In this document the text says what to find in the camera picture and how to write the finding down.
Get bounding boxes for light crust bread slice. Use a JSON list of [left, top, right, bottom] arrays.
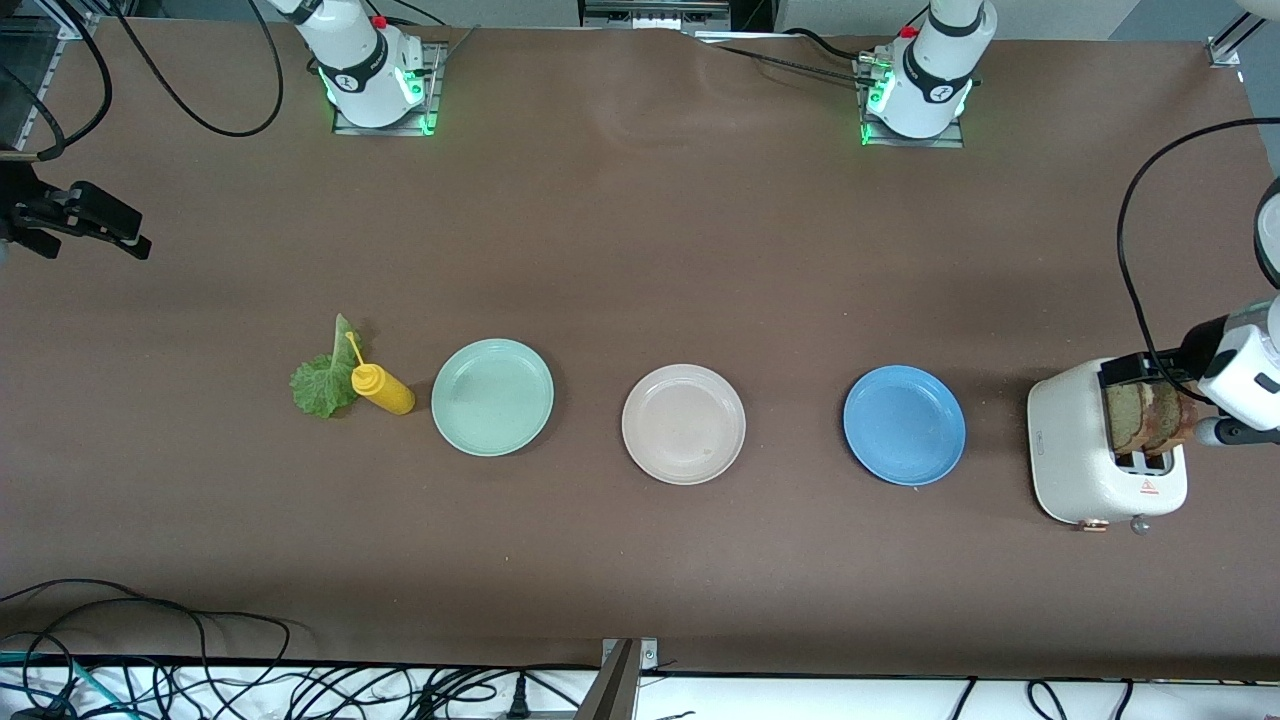
[[1103, 383, 1151, 454]]

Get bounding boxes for dark crust bread slice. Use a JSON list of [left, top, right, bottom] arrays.
[[1143, 383, 1199, 456]]

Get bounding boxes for green lettuce leaf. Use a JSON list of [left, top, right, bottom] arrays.
[[289, 314, 363, 420]]

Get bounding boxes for yellow squeeze bottle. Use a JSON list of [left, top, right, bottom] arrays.
[[345, 332, 416, 417]]

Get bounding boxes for blue plate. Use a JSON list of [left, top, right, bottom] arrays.
[[842, 364, 967, 488]]

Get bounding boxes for mint green plate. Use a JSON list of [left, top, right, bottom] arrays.
[[431, 338, 555, 458]]

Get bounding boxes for beige plate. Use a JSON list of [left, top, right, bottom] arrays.
[[621, 364, 747, 487]]

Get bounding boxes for white toaster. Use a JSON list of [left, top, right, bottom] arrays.
[[1026, 358, 1189, 533]]

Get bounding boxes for short aluminium profile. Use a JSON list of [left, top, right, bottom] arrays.
[[1205, 0, 1280, 69]]

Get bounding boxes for white side bench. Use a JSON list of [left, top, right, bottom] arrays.
[[0, 655, 1280, 720]]

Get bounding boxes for aluminium frame with glass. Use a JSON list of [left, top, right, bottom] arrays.
[[0, 0, 101, 166]]

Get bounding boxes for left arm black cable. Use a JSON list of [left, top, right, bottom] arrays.
[[1116, 118, 1280, 383]]

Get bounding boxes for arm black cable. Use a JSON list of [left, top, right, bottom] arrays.
[[0, 0, 284, 161], [1116, 118, 1280, 383]]

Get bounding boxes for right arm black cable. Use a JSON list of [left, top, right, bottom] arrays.
[[0, 0, 284, 161]]

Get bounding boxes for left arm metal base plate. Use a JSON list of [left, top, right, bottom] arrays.
[[855, 55, 966, 149]]

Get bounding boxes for long looping black cable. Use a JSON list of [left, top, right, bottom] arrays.
[[0, 578, 293, 666]]

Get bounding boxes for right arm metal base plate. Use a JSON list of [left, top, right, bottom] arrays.
[[331, 40, 447, 137]]

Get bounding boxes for teal cable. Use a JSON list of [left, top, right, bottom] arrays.
[[0, 650, 111, 720]]

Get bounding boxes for black base cable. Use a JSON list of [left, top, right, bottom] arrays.
[[690, 28, 881, 91]]

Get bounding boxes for grey metal frame bar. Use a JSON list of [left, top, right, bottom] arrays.
[[580, 0, 733, 31]]

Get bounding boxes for aluminium camera post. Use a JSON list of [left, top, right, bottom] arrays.
[[570, 637, 661, 720]]

